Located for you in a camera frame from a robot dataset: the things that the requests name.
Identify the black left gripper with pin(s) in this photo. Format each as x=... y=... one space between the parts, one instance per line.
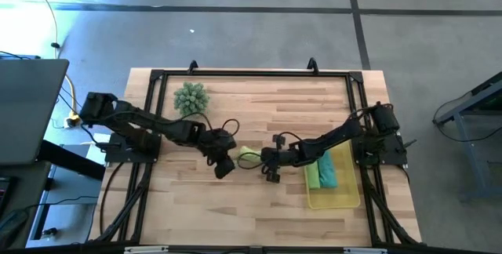
x=217 y=144

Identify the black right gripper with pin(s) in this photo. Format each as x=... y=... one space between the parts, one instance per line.
x=276 y=158

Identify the lime green microfiber towel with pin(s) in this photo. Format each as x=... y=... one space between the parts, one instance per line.
x=249 y=154

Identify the teal microfiber towel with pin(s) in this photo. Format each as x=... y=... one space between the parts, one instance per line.
x=327 y=173

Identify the yellow translucent plastic basket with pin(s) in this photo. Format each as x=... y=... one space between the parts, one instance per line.
x=345 y=191

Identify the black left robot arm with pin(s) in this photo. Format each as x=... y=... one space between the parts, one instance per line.
x=149 y=122

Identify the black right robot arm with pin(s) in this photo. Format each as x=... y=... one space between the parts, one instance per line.
x=345 y=132

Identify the potted green succulent plant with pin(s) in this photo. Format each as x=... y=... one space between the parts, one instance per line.
x=191 y=99

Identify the yellow power plug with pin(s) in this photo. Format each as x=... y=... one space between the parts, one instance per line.
x=72 y=120

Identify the black desk beam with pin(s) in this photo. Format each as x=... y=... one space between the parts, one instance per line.
x=70 y=160

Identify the grey desk base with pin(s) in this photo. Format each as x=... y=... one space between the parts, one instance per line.
x=66 y=222

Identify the dark metal cart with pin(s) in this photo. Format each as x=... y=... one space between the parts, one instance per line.
x=463 y=148

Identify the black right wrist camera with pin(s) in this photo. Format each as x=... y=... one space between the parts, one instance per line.
x=272 y=176

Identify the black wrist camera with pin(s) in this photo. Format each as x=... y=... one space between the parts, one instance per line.
x=224 y=168
x=272 y=176

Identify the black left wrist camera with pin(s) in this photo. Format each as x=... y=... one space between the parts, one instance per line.
x=224 y=168

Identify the black aluminium table frame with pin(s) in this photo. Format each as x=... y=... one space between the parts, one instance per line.
x=255 y=73

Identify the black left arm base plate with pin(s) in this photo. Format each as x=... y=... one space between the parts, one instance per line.
x=117 y=154

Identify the white bracket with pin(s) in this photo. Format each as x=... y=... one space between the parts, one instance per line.
x=145 y=249
x=364 y=250

